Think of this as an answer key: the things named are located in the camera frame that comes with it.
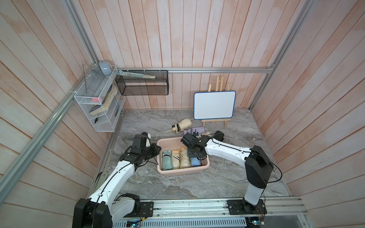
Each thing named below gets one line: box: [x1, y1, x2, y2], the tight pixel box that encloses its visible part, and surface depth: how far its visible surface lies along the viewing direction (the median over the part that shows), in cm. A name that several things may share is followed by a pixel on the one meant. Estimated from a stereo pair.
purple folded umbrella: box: [182, 126, 206, 136], surface depth 106 cm
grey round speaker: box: [98, 60, 113, 76], surface depth 85 cm
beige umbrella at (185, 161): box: [179, 146, 193, 170], surface depth 86 cm
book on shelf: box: [89, 84, 119, 116], surface depth 83 cm
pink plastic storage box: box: [156, 136, 211, 176], surface depth 87 cm
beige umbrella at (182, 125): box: [163, 118, 193, 134], surface depth 106 cm
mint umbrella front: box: [162, 150, 173, 171], surface depth 88 cm
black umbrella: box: [213, 130, 225, 142], surface depth 103 cm
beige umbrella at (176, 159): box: [171, 150, 181, 170], surface depth 90 cm
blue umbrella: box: [191, 157, 202, 167], surface depth 82 cm
